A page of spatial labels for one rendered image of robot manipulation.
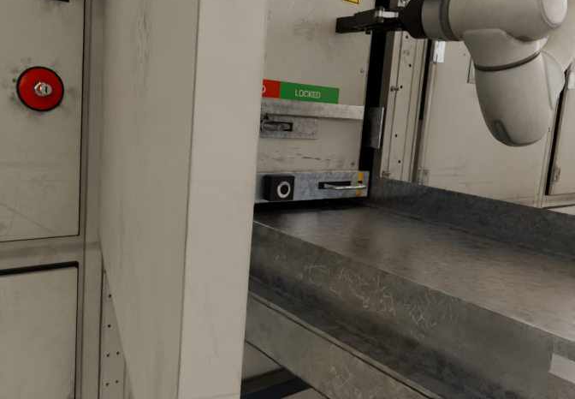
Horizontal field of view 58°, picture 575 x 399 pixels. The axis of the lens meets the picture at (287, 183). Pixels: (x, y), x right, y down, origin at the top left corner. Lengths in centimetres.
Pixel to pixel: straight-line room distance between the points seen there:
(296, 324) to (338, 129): 68
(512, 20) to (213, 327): 70
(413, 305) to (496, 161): 113
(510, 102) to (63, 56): 67
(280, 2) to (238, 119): 83
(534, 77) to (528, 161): 82
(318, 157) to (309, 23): 27
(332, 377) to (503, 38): 57
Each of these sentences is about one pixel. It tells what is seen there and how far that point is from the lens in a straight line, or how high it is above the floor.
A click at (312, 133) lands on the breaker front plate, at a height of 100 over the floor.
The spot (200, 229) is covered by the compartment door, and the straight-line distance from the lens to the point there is 23.
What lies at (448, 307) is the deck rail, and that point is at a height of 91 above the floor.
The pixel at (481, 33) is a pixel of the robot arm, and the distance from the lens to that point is 88.
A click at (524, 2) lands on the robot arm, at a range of 85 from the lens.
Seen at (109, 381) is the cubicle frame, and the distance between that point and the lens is 96.
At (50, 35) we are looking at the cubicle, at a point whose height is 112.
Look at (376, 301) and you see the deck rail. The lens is 49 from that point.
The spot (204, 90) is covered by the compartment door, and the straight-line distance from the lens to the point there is 22.
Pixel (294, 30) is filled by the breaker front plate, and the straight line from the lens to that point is 106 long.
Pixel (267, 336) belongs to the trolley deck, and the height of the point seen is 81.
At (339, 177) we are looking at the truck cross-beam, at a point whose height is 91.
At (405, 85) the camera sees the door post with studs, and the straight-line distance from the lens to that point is 124.
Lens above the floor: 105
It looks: 8 degrees down
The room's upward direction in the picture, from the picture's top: 5 degrees clockwise
